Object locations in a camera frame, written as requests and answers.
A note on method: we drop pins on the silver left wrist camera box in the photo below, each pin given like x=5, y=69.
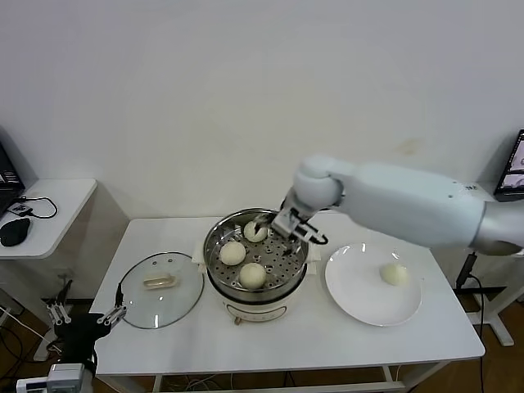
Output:
x=66, y=373

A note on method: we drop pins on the laptop screen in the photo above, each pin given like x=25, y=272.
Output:
x=8, y=176

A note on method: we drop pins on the stainless steel steamer basket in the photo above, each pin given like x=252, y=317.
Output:
x=210, y=249

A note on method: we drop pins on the white rounded side table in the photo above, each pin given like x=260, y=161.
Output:
x=61, y=213

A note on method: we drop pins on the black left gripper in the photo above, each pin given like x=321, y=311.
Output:
x=79, y=331

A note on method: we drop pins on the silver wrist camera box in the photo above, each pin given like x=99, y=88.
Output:
x=284, y=223
x=66, y=373

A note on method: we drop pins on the white steamed baozi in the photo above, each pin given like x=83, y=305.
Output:
x=251, y=275
x=232, y=253
x=395, y=275
x=250, y=235

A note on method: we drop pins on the black laptop with pink screen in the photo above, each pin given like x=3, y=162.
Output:
x=513, y=172

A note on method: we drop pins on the black computer mouse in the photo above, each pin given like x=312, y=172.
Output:
x=15, y=232

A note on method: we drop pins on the white wall socket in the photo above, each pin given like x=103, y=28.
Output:
x=65, y=273

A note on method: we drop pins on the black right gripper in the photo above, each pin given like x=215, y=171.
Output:
x=304, y=229

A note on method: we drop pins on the white round plate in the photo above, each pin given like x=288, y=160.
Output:
x=368, y=286

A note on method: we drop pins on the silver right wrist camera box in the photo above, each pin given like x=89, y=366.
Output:
x=284, y=223

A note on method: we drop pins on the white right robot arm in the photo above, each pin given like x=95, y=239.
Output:
x=389, y=196

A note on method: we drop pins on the small black white usb hub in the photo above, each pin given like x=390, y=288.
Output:
x=18, y=209

